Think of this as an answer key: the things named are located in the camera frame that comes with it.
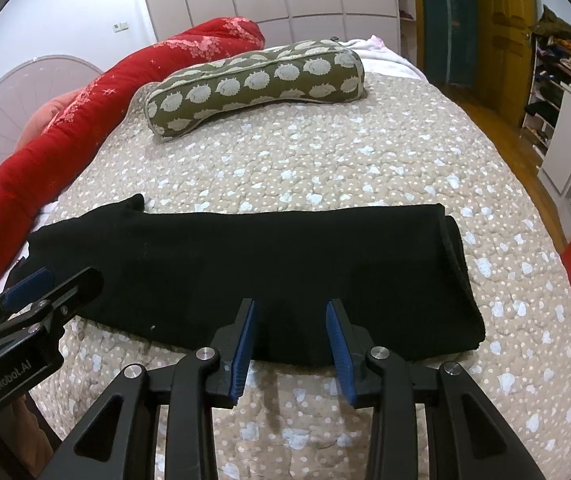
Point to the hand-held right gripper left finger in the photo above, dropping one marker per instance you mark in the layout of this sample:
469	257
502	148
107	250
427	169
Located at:
243	345

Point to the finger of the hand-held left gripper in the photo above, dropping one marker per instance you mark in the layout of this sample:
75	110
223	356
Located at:
68	292
28	286

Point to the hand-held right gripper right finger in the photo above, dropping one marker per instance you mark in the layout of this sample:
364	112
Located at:
339	345

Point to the black pants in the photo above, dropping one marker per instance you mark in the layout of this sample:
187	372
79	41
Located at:
265	280

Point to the beige dotted bed cover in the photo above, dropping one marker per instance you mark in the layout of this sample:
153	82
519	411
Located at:
340	175

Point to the white round headboard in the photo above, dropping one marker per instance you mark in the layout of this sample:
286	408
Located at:
10	105

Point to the red floral quilt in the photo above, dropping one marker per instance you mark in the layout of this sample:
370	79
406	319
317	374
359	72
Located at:
90	110

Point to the olive patterned bolster pillow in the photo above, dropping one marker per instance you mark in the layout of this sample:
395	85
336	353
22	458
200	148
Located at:
255	85

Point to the pink white cloth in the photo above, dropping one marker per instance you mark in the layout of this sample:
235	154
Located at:
365	45

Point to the yellow wooden door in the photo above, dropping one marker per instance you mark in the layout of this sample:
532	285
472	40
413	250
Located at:
505	15

